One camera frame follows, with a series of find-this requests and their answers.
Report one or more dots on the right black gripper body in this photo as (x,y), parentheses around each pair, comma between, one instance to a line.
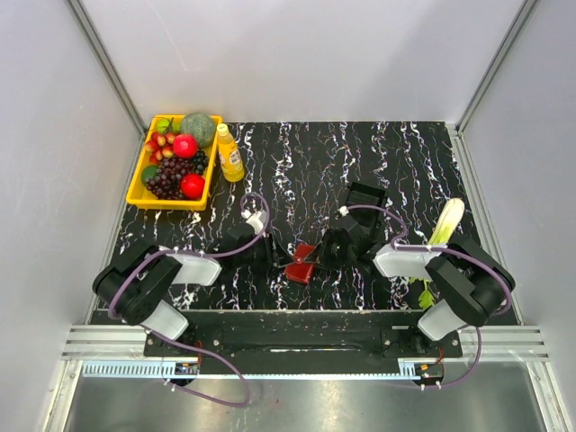
(334,254)

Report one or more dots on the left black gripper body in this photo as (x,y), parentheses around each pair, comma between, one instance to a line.
(256,256)

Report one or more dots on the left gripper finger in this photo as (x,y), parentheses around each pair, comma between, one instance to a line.
(271,247)
(280,264)

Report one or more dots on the red leather card holder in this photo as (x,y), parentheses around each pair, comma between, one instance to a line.
(300,271)

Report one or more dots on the black card dispenser box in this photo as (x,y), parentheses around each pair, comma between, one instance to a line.
(365,194)

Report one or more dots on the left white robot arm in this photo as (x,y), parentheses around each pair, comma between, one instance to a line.
(135,284)

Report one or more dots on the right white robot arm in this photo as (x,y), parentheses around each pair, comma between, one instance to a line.
(473,286)

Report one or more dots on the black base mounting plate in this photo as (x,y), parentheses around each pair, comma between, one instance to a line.
(390,333)

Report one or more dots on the yellow juice bottle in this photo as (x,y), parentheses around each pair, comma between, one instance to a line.
(230,159)

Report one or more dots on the red apple lower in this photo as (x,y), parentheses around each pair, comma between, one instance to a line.
(192,186)

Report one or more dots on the red apple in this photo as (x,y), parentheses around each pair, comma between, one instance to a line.
(192,186)
(185,146)

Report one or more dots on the dark purple grape bunch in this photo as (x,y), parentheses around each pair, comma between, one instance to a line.
(166,184)

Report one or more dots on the red apple upper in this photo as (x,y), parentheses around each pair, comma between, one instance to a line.
(185,146)

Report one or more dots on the yellow plastic tray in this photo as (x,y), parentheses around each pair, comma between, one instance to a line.
(139,196)

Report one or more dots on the green broccoli head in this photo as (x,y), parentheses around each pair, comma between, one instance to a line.
(201,126)

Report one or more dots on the green lime fruit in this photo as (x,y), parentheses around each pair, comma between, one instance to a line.
(148,173)

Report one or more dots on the small red fruits cluster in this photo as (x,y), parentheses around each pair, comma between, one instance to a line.
(159,147)

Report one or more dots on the green pear fruit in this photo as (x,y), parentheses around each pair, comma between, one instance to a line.
(166,125)

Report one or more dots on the aluminium frame rail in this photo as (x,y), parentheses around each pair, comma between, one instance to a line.
(499,343)

